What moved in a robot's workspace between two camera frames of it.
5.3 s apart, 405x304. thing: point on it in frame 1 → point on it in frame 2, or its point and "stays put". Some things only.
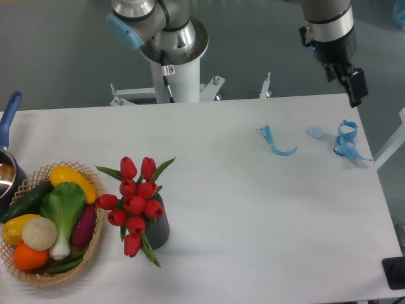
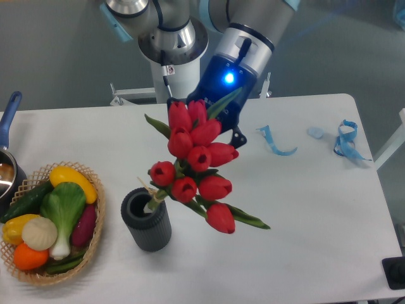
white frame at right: (395, 142) stays put
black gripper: (340, 50) → (218, 77)
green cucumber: (30, 204) stays put
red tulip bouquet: (138, 204) → (194, 149)
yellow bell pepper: (12, 228) stays put
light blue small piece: (316, 132) stays put
